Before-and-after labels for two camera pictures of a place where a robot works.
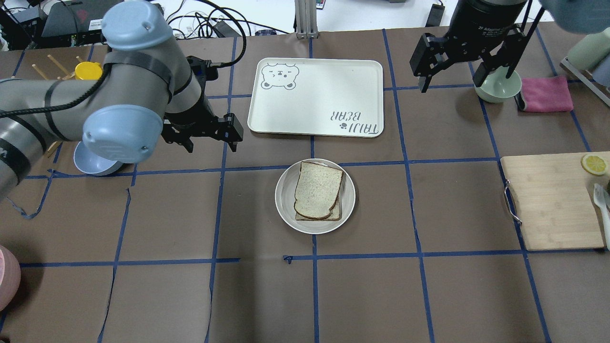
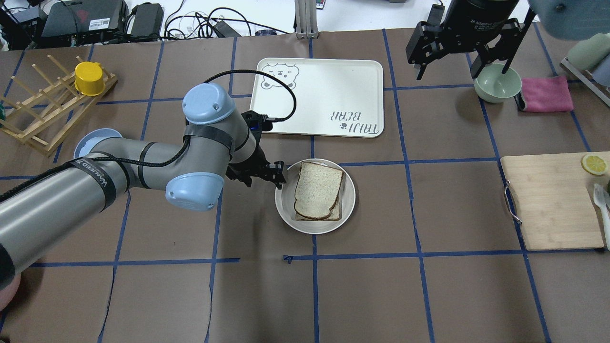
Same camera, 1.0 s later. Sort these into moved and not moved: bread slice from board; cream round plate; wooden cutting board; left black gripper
Moved: left black gripper
Not moved: bread slice from board; cream round plate; wooden cutting board
